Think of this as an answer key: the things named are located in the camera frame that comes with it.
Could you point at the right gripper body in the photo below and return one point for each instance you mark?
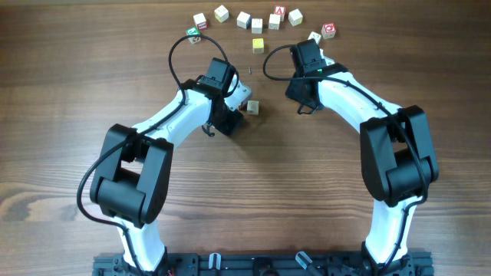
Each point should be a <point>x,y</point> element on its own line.
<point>294,90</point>

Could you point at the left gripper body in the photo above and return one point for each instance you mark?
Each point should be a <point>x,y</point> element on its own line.
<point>229,123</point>

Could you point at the white patterned wooden block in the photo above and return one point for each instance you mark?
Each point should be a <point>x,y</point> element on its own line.
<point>252,107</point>

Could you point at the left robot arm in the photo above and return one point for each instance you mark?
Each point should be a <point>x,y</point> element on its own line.
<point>131,183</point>

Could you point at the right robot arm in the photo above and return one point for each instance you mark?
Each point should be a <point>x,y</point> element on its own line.
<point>398,161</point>

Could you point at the white block green trim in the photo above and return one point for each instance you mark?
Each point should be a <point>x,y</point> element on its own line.
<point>315,36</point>

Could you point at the red letter O block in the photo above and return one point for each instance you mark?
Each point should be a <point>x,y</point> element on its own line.
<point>328,30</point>

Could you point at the yellow top wooden block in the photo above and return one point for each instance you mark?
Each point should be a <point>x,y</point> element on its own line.
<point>258,46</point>

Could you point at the white block yellow side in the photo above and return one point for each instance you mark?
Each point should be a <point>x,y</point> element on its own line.
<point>295,17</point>

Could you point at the white wooden block centre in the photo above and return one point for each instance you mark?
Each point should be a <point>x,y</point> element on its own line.
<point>274,21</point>

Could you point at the plain white letter block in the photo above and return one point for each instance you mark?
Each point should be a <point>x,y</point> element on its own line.
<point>256,26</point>

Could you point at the red letter A block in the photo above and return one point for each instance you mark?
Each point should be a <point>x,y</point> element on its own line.
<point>280,12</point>

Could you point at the white block blue side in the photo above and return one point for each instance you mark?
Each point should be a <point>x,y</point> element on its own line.
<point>243,20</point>

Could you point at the green letter wooden block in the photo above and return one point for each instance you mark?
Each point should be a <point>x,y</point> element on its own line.
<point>193,34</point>

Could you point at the white block red side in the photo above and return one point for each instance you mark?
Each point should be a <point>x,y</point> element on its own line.
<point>200,21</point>

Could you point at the white block yellow edge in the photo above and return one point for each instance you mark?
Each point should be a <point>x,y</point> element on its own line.
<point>221,14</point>

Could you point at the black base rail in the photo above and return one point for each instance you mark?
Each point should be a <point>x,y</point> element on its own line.
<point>336,263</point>

